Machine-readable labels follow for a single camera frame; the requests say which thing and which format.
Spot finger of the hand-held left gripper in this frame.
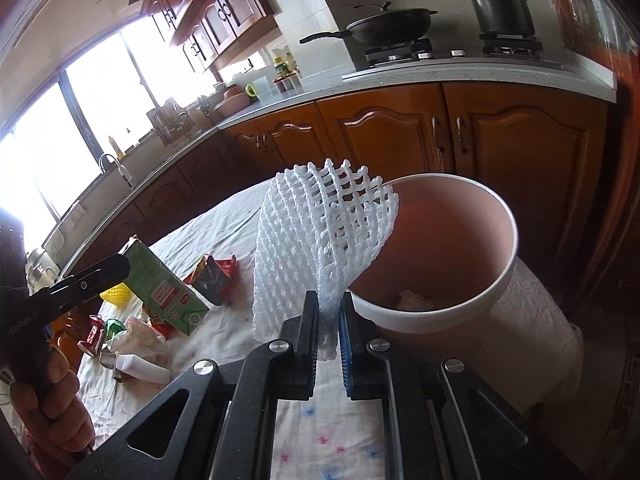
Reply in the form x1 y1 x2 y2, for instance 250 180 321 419
31 253 132 322

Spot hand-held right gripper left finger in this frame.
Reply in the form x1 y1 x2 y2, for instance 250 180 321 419
65 291 321 480

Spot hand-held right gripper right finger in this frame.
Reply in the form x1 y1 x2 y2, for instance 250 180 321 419
339 292 586 480

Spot green drink carton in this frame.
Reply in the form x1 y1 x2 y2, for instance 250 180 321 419
122 236 211 336

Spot white foam fruit net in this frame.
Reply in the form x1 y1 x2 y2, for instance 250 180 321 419
251 158 400 362

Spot pink bin with white rim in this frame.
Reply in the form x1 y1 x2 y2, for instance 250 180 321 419
345 173 518 335

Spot person's left hand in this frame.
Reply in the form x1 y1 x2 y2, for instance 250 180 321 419
9 346 97 462

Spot yellow foam fruit net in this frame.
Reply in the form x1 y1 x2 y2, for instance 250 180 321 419
99 282 133 308

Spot crushed red can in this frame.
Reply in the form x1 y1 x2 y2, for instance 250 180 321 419
77 314 106 356

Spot crumpled white plastic bag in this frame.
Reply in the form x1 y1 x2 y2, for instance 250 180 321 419
105 317 168 361

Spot white floral tablecloth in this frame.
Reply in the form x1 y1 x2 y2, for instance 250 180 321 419
75 180 391 480

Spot red snack wrapper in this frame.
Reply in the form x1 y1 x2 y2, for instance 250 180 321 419
185 254 238 306

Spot chrome faucet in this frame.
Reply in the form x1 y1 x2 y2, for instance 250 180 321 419
98 154 133 188

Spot dish rack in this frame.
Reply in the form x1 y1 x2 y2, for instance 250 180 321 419
147 100 193 146

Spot white embossed cloth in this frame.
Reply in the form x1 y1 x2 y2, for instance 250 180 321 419
465 255 586 416

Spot kitchen window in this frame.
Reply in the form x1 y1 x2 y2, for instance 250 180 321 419
0 15 221 251

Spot wooden base cabinets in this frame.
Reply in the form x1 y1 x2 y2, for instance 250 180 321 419
75 82 611 271

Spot grey stone countertop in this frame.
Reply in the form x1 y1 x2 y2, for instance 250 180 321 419
45 57 616 281

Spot gas stove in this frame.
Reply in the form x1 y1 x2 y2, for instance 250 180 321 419
342 35 568 72

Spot black wok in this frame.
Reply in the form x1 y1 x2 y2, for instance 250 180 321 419
299 2 438 46

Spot wooden glass display cabinet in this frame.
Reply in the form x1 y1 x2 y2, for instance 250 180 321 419
542 0 640 411

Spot steel cooking pot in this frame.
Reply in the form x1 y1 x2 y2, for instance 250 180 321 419
455 0 537 37

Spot wooden wall cabinets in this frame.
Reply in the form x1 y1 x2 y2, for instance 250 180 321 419
140 0 278 73

